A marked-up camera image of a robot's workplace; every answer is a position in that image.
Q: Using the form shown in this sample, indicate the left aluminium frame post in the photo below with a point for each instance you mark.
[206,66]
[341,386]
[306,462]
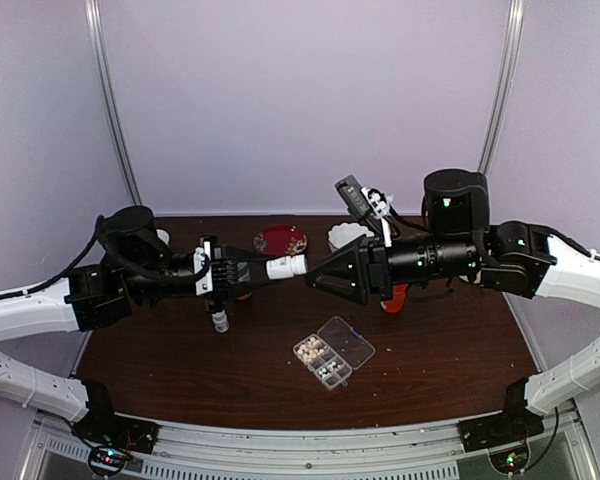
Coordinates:
[99,48]

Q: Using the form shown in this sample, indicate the small white bottle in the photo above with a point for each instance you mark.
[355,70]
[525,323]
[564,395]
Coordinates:
[220,321]
[286,267]

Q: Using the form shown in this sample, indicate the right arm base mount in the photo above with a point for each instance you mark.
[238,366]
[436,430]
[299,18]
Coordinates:
[515,423]

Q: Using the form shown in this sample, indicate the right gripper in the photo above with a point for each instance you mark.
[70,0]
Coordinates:
[368,256]

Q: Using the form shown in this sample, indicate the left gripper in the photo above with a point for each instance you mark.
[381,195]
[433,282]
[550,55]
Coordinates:
[223,291]

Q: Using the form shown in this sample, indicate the white scalloped dish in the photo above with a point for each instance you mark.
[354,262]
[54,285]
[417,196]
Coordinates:
[342,234]

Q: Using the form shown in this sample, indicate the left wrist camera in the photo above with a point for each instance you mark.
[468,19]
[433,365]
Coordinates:
[203,257]

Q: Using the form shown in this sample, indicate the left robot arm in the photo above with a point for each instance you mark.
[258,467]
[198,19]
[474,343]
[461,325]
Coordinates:
[138,265]

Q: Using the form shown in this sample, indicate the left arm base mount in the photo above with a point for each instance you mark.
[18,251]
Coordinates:
[111,438]

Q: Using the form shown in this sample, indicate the grey capped supplement bottle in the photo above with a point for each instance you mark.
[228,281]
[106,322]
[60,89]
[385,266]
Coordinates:
[244,296]

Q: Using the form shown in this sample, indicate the aluminium frame post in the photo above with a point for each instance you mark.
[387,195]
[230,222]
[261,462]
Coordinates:
[99,48]
[509,59]

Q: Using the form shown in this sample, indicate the clear plastic pill organizer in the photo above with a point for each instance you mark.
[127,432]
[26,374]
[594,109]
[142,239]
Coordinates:
[334,352]

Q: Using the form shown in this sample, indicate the front aluminium rail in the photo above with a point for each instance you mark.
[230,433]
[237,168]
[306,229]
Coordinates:
[421,451]

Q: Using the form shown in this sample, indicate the right aluminium frame post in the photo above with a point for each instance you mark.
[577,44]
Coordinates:
[509,59]

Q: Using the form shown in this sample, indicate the orange pill bottle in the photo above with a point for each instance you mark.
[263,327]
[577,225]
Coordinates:
[396,303]

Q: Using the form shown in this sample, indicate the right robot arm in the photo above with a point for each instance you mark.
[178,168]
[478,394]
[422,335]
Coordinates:
[458,240]

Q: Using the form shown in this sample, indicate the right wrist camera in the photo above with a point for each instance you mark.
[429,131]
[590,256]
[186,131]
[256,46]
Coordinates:
[368,207]

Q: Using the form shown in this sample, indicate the red floral plate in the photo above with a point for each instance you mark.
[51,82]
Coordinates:
[280,240]

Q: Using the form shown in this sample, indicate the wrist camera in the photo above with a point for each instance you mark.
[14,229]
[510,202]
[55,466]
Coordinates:
[203,257]
[368,207]

